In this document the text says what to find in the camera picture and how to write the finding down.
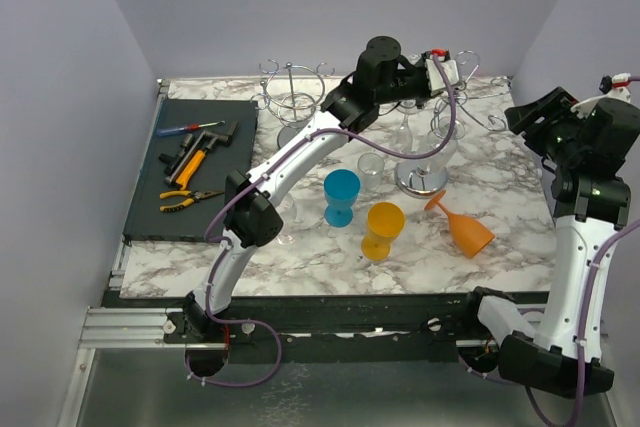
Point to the aluminium rail frame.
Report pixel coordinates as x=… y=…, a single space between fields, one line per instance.
x=120 y=324

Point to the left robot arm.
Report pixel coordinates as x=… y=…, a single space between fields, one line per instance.
x=249 y=218

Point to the orange plastic goblet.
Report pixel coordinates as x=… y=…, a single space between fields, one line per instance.
x=469 y=234

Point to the blue handled screwdriver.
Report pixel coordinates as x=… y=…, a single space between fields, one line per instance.
x=186 y=128

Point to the scrolled chrome glass rack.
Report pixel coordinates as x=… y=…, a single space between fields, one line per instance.
x=409 y=176

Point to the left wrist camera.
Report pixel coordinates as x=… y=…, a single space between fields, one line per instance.
x=442 y=71

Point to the clear ribbed wine glass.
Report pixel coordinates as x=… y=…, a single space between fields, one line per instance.
x=436 y=137

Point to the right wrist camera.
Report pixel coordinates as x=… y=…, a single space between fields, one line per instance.
x=611 y=87

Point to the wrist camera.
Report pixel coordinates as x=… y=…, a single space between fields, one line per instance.
x=611 y=87
x=442 y=71

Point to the yellow plastic goblet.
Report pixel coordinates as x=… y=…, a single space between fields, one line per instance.
x=385 y=221

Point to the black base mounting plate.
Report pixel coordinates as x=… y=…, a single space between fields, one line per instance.
x=318 y=329

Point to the yellow handled pliers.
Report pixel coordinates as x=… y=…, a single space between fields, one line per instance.
x=188 y=198

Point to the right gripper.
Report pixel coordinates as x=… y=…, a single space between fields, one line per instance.
x=555 y=105

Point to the blue plastic goblet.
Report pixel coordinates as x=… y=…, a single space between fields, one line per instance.
x=341 y=189

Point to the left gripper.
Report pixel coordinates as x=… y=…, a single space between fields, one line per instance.
x=422 y=96

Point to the dark tool mat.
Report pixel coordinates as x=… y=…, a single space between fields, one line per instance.
x=145 y=221

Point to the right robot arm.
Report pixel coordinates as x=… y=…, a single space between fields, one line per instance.
x=587 y=143

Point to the round chrome glass rack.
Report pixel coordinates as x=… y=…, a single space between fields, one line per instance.
x=292 y=93

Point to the short ribbed clear glass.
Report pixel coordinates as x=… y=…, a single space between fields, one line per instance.
x=370 y=168

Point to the tall clear flute glass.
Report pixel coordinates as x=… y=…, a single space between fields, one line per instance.
x=402 y=138

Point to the black orange hammer tool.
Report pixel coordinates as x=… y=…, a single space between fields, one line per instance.
x=196 y=154

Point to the clear stemmed wine glass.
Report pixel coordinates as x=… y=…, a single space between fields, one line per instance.
x=288 y=213

